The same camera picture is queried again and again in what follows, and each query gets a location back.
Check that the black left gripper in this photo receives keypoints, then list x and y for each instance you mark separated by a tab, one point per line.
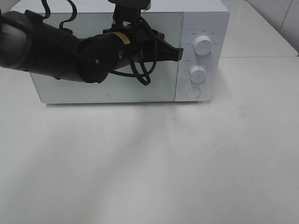
131	37

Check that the white microwave door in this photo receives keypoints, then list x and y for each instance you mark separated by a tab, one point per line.
115	88

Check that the white microwave knob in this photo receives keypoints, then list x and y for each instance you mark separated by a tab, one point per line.
197	74
202	44

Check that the round white door button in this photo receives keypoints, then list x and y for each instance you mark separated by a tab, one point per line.
193	92

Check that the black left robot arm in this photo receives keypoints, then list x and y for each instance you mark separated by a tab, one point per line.
28	44

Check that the white microwave oven body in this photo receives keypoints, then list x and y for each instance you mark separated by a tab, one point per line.
208	17

